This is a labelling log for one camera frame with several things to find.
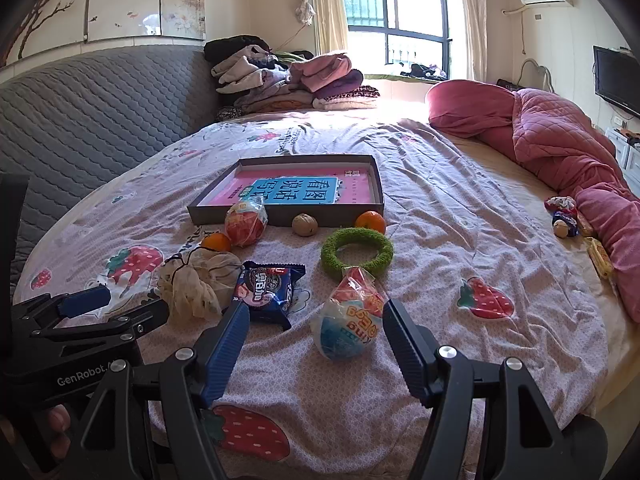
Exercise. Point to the floral wall painting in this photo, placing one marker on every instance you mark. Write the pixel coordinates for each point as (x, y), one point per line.
(125, 5)

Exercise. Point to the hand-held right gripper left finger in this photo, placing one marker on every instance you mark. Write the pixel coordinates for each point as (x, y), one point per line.
(227, 350)

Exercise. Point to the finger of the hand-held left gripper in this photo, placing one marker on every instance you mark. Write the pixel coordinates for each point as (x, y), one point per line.
(125, 324)
(85, 300)

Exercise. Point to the blue cookie packet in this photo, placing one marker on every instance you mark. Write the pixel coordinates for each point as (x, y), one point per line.
(265, 290)

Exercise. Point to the yellow packet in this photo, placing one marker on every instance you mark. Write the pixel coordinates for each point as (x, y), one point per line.
(600, 257)

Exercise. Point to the walnut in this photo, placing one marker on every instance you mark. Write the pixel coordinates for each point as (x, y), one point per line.
(304, 225)

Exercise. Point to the grey quilted headboard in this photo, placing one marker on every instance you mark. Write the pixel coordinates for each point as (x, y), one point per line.
(95, 110)

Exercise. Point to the white cabinet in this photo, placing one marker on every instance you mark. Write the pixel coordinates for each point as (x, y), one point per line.
(625, 155)

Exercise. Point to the blue and red surprise egg toy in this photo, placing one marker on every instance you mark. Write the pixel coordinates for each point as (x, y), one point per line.
(340, 325)

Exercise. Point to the strawberry printed bed sheet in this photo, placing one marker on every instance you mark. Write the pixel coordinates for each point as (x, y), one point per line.
(450, 210)

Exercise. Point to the beige mesh bath pouf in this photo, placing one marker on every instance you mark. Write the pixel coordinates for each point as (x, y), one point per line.
(195, 280)

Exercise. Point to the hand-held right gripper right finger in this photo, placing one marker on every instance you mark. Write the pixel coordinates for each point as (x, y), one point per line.
(405, 345)

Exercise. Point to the shallow grey cardboard box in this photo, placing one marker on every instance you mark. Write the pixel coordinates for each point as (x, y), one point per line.
(210, 215)

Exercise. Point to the small blue snack packet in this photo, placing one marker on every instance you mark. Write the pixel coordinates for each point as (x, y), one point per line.
(570, 221)

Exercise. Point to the black television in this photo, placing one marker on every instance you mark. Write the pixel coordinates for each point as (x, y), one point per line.
(617, 80)

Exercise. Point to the beige curtain with tassel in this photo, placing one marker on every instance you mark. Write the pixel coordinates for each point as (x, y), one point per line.
(320, 5)

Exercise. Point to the pink quilted blanket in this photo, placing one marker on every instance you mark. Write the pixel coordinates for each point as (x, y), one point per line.
(555, 135)

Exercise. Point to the red white knitted toy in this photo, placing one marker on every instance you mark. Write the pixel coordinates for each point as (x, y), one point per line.
(561, 205)

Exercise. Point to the pink pillow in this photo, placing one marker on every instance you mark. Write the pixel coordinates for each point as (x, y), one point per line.
(470, 107)

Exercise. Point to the black framed window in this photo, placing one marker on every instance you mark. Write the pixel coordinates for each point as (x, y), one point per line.
(395, 30)

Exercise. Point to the orange tangerine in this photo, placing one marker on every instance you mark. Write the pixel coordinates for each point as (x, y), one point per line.
(217, 243)
(371, 222)

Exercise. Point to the person's left hand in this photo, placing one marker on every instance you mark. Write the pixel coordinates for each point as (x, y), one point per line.
(59, 430)

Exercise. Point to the white curved metal frame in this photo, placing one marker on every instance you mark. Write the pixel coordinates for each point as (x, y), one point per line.
(525, 67)

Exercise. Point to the pile of folded clothes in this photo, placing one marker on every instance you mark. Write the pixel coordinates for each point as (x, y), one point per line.
(290, 80)

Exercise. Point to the dark clothing heap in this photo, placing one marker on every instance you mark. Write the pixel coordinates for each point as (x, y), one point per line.
(424, 71)

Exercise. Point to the dark patterned bag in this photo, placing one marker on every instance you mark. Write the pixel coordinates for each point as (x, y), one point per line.
(507, 85)

